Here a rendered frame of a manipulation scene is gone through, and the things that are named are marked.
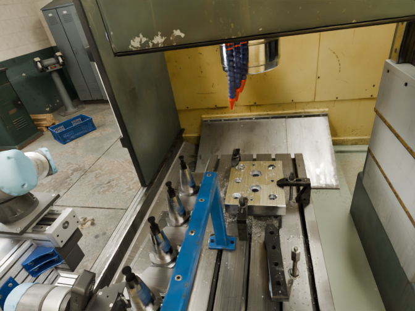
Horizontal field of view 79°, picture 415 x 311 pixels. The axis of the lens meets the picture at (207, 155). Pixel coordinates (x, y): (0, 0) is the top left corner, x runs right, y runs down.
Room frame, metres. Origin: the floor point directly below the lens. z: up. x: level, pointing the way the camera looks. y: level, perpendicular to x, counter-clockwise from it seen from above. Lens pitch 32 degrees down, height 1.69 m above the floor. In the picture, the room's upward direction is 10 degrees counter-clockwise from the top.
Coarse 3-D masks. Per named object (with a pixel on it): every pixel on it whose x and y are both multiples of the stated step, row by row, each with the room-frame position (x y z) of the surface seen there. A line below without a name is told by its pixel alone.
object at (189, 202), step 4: (180, 196) 0.55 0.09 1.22; (184, 196) 0.55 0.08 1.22; (188, 196) 0.55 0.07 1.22; (192, 196) 0.54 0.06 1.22; (196, 196) 0.54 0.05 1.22; (180, 200) 0.54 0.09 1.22; (184, 200) 0.53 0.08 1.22; (188, 200) 0.53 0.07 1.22; (192, 200) 0.53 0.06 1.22; (184, 204) 0.52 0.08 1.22; (188, 204) 0.51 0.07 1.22; (192, 204) 0.51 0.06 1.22; (188, 208) 0.50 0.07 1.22; (192, 208) 0.50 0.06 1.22
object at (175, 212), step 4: (176, 192) 0.48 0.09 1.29; (168, 196) 0.47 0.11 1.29; (176, 196) 0.47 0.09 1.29; (168, 200) 0.47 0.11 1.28; (172, 200) 0.46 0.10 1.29; (176, 200) 0.46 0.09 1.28; (168, 204) 0.47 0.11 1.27; (172, 204) 0.46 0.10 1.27; (176, 204) 0.46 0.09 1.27; (180, 204) 0.47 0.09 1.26; (168, 208) 0.47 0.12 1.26; (172, 208) 0.46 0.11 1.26; (176, 208) 0.46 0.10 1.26; (180, 208) 0.46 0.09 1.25; (184, 208) 0.48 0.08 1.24; (172, 212) 0.46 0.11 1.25; (176, 212) 0.46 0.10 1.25; (180, 212) 0.46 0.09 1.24; (184, 212) 0.47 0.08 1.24; (172, 216) 0.46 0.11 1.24; (176, 216) 0.45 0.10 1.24; (180, 216) 0.46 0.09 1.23; (184, 216) 0.46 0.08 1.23; (176, 220) 0.45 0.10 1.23
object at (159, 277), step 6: (150, 270) 0.33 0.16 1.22; (156, 270) 0.33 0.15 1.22; (162, 270) 0.33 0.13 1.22; (168, 270) 0.33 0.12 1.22; (144, 276) 0.32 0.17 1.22; (150, 276) 0.32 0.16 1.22; (156, 276) 0.32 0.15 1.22; (162, 276) 0.31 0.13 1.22; (168, 276) 0.31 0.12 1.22; (144, 282) 0.31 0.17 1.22; (150, 282) 0.31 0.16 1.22; (156, 282) 0.30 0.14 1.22; (162, 282) 0.30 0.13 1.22; (168, 282) 0.30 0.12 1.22; (156, 288) 0.29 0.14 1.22; (162, 288) 0.29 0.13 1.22
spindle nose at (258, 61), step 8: (256, 40) 0.63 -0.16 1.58; (264, 40) 0.64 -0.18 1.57; (272, 40) 0.65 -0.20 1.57; (280, 40) 0.68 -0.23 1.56; (224, 48) 0.68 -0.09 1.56; (248, 48) 0.64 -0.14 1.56; (256, 48) 0.63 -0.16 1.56; (264, 48) 0.64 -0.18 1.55; (272, 48) 0.64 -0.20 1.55; (280, 48) 0.68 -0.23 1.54; (224, 56) 0.68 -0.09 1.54; (248, 56) 0.64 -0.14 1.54; (256, 56) 0.63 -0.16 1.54; (264, 56) 0.63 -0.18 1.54; (272, 56) 0.64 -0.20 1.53; (280, 56) 0.68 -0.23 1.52; (224, 64) 0.69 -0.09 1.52; (248, 64) 0.64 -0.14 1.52; (256, 64) 0.63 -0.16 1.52; (264, 64) 0.63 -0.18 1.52; (272, 64) 0.65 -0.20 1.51; (248, 72) 0.64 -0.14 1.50; (256, 72) 0.64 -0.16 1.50
